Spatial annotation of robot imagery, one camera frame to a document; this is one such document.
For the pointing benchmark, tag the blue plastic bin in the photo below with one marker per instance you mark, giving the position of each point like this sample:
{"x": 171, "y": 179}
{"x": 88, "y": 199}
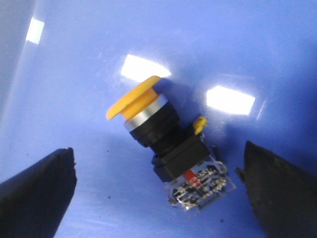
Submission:
{"x": 249, "y": 66}

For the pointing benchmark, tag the yellow mushroom push button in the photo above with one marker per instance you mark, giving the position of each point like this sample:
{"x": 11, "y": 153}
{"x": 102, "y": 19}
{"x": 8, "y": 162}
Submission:
{"x": 190, "y": 168}

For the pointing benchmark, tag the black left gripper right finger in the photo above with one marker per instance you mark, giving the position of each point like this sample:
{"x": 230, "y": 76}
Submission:
{"x": 283, "y": 196}

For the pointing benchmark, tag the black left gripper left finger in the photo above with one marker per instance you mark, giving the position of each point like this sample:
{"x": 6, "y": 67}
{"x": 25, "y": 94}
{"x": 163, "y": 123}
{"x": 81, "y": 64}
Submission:
{"x": 33, "y": 202}

